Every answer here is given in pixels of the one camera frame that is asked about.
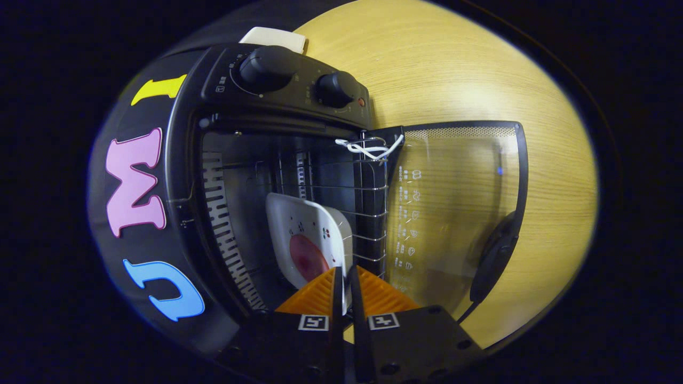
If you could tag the pink ham slice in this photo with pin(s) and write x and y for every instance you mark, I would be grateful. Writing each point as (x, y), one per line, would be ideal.
(307, 258)

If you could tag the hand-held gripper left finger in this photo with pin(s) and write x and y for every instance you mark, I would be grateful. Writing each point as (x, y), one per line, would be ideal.
(299, 352)

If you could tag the white toaster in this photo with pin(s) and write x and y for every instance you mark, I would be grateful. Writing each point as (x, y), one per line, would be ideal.
(275, 40)

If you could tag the white square plate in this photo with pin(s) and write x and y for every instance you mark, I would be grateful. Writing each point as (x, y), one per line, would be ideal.
(299, 218)

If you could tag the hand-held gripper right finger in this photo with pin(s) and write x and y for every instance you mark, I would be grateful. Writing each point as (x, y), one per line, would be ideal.
(411, 346)

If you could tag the black toaster oven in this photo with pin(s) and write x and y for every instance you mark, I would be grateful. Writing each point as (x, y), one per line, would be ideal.
(283, 101)

